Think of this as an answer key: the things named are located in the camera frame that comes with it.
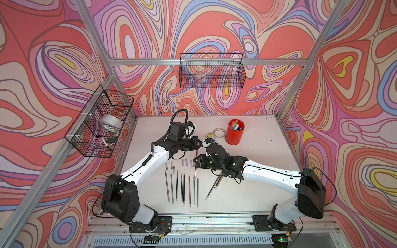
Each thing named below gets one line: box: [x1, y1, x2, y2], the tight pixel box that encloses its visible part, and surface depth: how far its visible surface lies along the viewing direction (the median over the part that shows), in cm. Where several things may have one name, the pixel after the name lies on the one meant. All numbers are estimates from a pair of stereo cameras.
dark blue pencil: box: [175, 170, 179, 204], surface depth 88 cm
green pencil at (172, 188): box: [170, 171, 175, 205], surface depth 86 cm
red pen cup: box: [225, 118, 246, 146], surface depth 101 cm
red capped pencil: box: [188, 174, 192, 209], surface depth 86 cm
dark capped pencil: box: [182, 172, 186, 206], surface depth 86 cm
